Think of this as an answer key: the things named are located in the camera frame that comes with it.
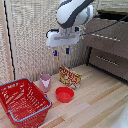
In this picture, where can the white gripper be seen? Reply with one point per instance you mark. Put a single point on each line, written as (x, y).
(63, 37)

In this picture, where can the pink plastic cup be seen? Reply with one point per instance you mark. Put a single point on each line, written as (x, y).
(45, 82)

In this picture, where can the yellow red snack box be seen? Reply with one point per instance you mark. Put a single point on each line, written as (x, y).
(70, 77)

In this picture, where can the red plastic bowl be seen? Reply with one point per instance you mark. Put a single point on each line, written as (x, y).
(64, 94)

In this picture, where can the brown drawer cabinet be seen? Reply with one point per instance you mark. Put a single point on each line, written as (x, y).
(110, 43)

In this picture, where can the red plastic shopping basket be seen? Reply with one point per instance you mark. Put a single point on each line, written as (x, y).
(23, 103)

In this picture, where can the black vertical frame strip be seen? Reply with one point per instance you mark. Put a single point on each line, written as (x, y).
(9, 43)

